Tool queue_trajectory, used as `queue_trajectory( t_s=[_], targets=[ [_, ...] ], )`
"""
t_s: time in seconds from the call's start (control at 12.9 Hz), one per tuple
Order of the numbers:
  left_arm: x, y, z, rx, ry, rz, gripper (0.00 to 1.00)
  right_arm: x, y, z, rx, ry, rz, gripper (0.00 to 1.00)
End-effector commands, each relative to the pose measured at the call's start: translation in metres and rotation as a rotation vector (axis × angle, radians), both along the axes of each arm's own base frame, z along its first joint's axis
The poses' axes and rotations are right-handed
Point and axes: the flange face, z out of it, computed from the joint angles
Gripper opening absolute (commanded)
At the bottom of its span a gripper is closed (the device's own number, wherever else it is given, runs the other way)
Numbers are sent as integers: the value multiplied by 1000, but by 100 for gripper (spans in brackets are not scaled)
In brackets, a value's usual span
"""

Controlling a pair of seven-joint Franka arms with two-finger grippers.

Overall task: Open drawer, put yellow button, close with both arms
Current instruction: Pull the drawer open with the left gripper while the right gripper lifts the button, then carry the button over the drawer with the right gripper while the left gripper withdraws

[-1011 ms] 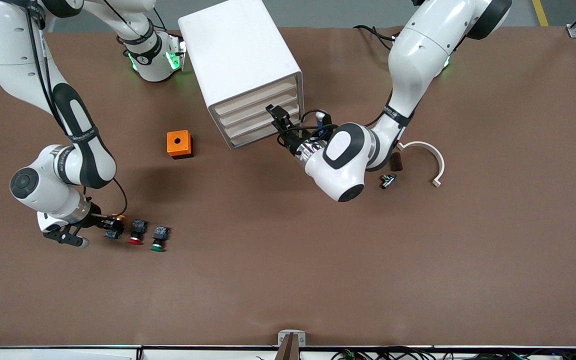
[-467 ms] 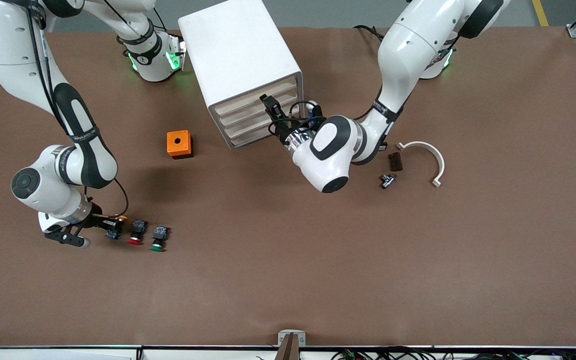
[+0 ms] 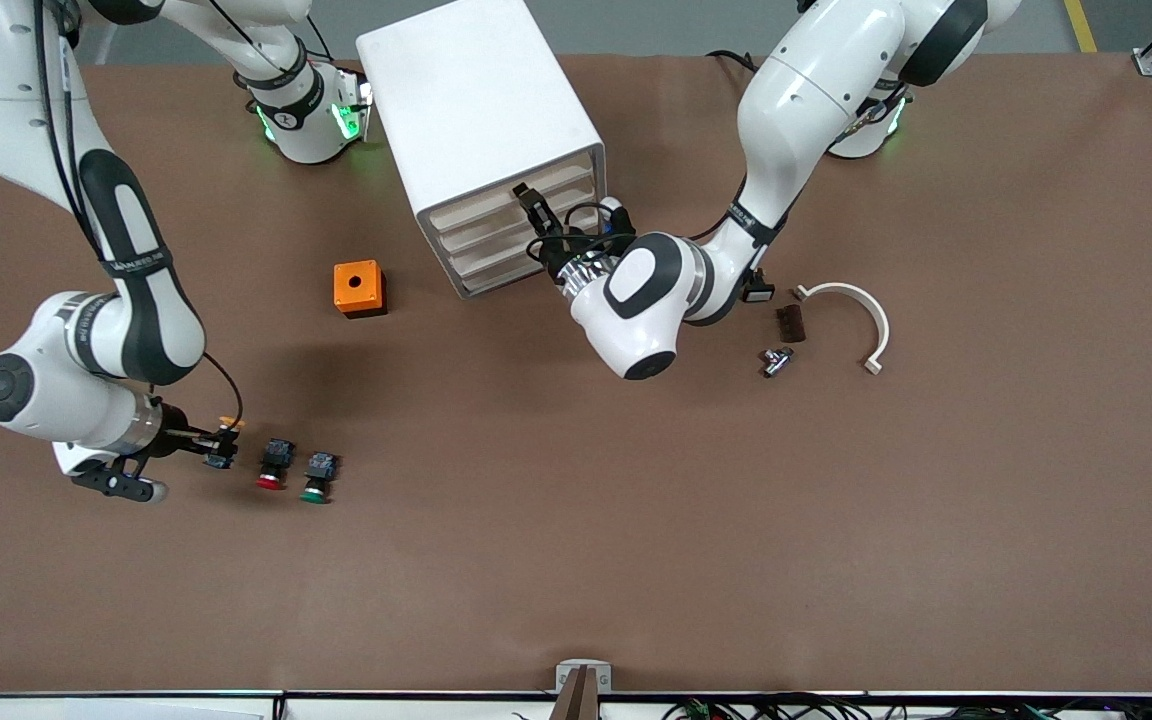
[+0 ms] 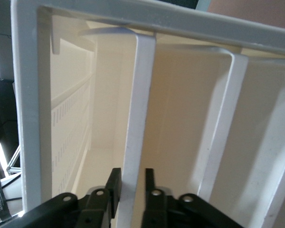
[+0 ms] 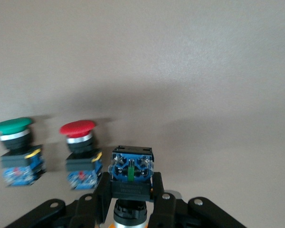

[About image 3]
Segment black arm base cable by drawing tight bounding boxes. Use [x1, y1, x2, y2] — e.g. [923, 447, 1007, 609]
[706, 48, 767, 76]

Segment green push button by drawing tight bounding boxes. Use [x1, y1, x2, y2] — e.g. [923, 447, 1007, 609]
[298, 452, 341, 505]

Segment orange button enclosure box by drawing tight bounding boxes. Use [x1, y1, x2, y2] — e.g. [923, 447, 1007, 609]
[333, 260, 388, 319]

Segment grey table edge bracket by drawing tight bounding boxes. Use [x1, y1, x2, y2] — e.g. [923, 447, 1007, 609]
[555, 659, 613, 720]

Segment white half-ring pipe clamp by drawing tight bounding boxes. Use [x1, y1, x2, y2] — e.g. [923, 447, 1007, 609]
[792, 282, 891, 376]

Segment red push button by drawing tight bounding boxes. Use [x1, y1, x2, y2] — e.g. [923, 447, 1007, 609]
[255, 438, 297, 491]

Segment black cable bundle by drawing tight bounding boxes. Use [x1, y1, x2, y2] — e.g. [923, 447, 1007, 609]
[511, 695, 1152, 720]

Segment white table edge frame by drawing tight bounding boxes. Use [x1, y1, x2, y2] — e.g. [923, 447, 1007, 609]
[0, 690, 1152, 720]

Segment yellow push button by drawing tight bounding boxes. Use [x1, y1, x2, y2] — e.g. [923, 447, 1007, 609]
[202, 416, 246, 472]

